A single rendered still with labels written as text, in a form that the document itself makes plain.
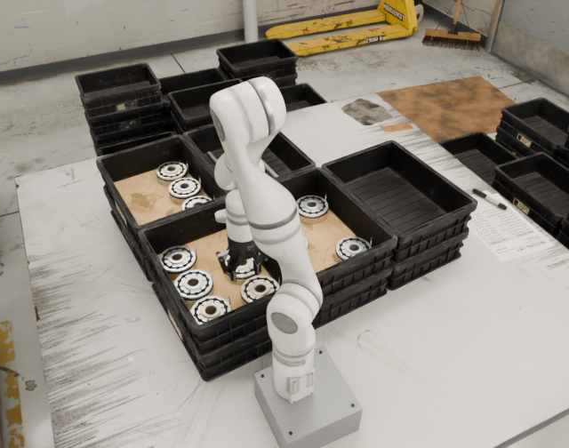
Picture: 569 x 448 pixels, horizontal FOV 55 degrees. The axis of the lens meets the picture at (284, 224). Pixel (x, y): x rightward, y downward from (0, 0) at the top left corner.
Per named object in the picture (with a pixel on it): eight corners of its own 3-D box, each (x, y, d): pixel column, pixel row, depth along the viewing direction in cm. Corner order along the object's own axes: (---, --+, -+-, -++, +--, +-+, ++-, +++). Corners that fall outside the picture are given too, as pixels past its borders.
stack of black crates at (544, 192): (583, 255, 252) (613, 198, 230) (534, 276, 243) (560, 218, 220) (522, 206, 279) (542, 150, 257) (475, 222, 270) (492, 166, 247)
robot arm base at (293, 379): (319, 389, 127) (323, 347, 115) (284, 406, 123) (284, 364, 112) (300, 359, 133) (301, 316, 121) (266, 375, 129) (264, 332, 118)
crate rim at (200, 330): (307, 288, 136) (307, 281, 134) (196, 338, 124) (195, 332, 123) (234, 202, 161) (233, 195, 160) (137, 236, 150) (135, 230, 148)
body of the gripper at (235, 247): (231, 244, 123) (233, 273, 129) (266, 234, 125) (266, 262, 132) (220, 224, 128) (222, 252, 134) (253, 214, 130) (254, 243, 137)
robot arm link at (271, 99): (255, 128, 108) (216, 144, 106) (270, 60, 83) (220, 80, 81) (275, 169, 107) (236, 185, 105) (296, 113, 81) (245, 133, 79)
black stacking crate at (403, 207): (470, 233, 165) (479, 204, 158) (395, 269, 154) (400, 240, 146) (388, 168, 191) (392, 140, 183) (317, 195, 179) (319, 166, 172)
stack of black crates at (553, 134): (578, 186, 292) (603, 132, 270) (536, 201, 283) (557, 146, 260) (524, 148, 319) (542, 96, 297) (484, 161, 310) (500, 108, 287)
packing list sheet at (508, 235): (558, 244, 177) (559, 243, 177) (504, 266, 170) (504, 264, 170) (491, 188, 200) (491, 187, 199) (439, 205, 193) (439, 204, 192)
